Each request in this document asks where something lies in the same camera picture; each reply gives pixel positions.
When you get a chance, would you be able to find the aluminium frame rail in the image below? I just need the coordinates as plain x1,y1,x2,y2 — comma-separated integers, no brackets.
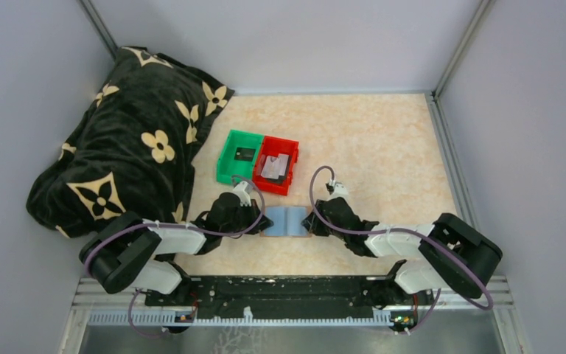
423,92,503,310

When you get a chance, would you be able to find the silver credit card black stripe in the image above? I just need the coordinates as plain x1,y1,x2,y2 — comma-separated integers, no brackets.
273,153,290,175

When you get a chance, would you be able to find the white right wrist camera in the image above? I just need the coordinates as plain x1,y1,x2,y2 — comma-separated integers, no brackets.
326,180,349,201

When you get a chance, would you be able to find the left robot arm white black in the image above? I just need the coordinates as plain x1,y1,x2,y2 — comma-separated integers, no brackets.
79,192,273,305

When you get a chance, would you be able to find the black card in green bin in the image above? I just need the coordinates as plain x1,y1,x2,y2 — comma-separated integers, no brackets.
234,147,256,162

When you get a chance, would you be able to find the brown leather card holder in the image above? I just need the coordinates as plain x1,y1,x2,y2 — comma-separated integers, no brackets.
259,206,310,237

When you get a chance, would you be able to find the green plastic bin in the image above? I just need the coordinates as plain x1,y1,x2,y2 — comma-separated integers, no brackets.
216,130,265,184

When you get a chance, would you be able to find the black floral blanket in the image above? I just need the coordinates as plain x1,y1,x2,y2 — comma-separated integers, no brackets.
26,46,234,238

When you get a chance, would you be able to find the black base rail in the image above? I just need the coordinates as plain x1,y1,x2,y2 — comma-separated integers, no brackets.
145,275,435,308

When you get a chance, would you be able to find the black card in red bin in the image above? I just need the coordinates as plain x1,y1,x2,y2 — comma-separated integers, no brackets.
265,173,289,185

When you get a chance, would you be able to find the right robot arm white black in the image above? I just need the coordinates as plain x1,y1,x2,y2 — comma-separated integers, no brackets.
301,198,503,304

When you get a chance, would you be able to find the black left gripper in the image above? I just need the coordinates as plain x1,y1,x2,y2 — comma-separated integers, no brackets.
221,198,273,236

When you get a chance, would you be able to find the red plastic bin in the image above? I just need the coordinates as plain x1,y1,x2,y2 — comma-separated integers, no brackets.
252,136,299,195

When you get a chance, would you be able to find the white VIP card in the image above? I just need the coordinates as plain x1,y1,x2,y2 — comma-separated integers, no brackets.
259,156,279,178

